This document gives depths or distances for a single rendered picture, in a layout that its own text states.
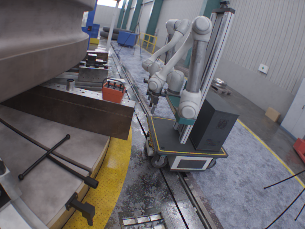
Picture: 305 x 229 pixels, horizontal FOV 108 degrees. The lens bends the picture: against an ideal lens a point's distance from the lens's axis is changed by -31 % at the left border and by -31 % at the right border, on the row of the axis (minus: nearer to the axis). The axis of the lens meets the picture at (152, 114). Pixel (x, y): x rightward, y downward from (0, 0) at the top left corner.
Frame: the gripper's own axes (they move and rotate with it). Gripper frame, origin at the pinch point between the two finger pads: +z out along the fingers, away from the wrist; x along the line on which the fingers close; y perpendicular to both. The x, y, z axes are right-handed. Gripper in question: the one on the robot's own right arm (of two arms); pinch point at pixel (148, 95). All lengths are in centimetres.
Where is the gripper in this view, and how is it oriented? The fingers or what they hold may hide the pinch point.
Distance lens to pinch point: 176.8
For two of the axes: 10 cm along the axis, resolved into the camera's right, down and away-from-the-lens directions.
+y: 9.6, 1.5, 2.4
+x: -1.3, -5.1, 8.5
